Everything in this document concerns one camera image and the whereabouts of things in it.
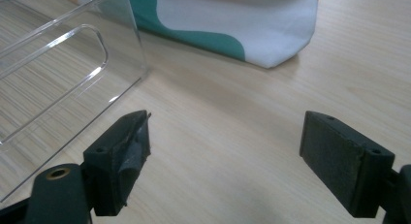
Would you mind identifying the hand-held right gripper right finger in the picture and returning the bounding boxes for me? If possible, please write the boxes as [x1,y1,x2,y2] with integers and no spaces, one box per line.
[299,110,396,219]

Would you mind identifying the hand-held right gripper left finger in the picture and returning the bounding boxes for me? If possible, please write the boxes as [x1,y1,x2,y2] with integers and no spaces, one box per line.
[82,110,152,217]

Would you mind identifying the clear acrylic box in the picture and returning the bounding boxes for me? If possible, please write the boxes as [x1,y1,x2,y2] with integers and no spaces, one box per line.
[0,0,149,204]

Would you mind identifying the white and green fabric bag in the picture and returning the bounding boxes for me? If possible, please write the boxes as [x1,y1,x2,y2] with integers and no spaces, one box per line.
[77,0,320,70]

